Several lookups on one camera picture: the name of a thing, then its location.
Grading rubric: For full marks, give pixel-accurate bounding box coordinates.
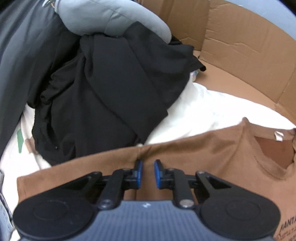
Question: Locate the black clothes pile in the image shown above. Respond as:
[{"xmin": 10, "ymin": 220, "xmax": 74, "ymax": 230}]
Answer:
[{"xmin": 28, "ymin": 22, "xmax": 206, "ymax": 165}]

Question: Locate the brown cardboard sheet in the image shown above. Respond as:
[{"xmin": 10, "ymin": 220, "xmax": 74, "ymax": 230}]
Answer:
[{"xmin": 141, "ymin": 1, "xmax": 295, "ymax": 121}]

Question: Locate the brown printed t-shirt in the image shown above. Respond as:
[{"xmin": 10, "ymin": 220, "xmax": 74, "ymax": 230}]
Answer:
[{"xmin": 17, "ymin": 118, "xmax": 295, "ymax": 240}]

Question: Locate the dark grey pillow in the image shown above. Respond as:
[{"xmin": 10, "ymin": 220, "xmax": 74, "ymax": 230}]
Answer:
[{"xmin": 1, "ymin": 1, "xmax": 60, "ymax": 152}]

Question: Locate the cream bear print duvet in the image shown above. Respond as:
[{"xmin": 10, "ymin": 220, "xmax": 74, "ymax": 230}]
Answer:
[{"xmin": 0, "ymin": 71, "xmax": 296, "ymax": 241}]

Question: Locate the grey neck pillow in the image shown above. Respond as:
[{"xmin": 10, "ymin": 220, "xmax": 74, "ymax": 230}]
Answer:
[{"xmin": 54, "ymin": 0, "xmax": 171, "ymax": 43}]

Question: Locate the grey garment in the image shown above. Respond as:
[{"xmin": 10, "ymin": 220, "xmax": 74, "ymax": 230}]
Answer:
[{"xmin": 0, "ymin": 171, "xmax": 14, "ymax": 241}]

